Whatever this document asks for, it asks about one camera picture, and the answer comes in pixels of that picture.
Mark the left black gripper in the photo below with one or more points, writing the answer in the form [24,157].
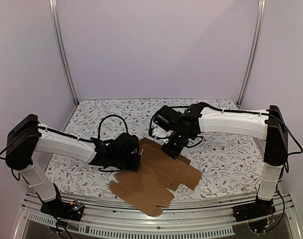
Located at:
[134,166]

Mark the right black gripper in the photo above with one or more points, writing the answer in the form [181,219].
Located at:
[172,151]

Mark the brown cardboard box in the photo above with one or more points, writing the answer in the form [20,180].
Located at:
[149,189]

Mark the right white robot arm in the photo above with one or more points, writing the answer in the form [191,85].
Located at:
[179,128]

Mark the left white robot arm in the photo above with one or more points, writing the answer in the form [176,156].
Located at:
[30,136]

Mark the floral patterned table mat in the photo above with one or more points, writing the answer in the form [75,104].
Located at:
[230,164]

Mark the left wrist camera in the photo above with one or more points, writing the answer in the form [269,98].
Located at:
[124,144]

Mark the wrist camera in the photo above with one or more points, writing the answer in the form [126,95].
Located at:
[167,118]
[124,144]

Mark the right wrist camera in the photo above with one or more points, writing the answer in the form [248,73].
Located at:
[167,118]

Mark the front aluminium rail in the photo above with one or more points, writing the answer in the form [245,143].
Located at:
[105,218]

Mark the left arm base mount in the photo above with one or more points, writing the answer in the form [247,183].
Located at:
[67,210]

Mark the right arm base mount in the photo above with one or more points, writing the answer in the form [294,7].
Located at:
[256,209]

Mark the right aluminium frame post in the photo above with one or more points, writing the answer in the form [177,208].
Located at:
[254,48]

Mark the aluminium frame post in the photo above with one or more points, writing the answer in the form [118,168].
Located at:
[254,48]
[62,52]

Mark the left aluminium frame post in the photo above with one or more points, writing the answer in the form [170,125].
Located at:
[62,52]

